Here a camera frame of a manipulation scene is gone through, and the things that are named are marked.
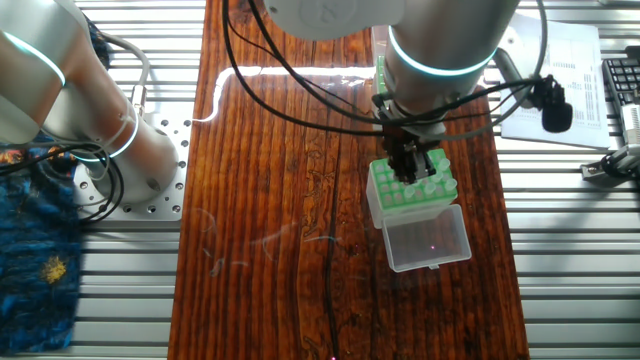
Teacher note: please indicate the brown wooden board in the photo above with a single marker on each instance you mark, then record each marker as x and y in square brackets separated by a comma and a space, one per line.
[270, 220]

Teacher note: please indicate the blue patterned cloth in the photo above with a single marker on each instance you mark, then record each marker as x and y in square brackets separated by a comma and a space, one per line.
[35, 270]

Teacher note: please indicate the tall green pipette tip holder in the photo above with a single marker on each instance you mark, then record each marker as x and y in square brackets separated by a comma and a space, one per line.
[385, 205]

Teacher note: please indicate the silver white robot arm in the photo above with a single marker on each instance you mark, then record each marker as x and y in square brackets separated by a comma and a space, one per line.
[440, 40]

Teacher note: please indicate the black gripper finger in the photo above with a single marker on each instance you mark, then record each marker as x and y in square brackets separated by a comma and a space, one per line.
[428, 163]
[402, 165]

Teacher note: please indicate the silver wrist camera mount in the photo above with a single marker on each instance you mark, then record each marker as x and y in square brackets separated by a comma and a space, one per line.
[520, 75]

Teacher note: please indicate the black keyboard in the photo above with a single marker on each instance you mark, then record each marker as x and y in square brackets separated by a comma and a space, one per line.
[622, 80]

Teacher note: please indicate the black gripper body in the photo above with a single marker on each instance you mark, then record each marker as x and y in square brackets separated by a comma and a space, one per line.
[410, 132]

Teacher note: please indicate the printed white paper sheet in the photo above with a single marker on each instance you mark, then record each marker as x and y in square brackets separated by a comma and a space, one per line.
[580, 90]

